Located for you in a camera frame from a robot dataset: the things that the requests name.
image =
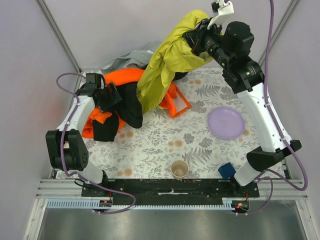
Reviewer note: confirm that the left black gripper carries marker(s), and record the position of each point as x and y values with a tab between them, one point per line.
108	95

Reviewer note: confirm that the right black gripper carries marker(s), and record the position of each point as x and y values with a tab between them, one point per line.
196	39

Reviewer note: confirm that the black cloth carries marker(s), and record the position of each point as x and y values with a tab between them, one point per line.
109	119
179	75

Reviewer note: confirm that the yellow cloth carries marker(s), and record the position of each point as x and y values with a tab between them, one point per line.
172	56

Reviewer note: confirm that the orange cloth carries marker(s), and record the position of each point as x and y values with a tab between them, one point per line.
174	101

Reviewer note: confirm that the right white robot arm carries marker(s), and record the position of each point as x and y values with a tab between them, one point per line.
230	49

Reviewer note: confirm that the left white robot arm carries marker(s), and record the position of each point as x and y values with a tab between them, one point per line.
65	145

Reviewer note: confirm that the grey cloth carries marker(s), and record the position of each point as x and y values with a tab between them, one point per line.
138	58

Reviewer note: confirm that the purple plate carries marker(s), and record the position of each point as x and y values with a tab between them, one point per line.
226	123

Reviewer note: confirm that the floral table mat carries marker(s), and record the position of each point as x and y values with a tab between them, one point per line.
148	152

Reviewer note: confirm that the beige paper cup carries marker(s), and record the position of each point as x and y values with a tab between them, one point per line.
179	169

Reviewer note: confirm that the blue cube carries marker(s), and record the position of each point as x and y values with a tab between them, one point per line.
226	171

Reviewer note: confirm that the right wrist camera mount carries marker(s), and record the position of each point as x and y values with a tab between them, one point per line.
221	10

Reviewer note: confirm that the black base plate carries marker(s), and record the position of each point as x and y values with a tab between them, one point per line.
186	191

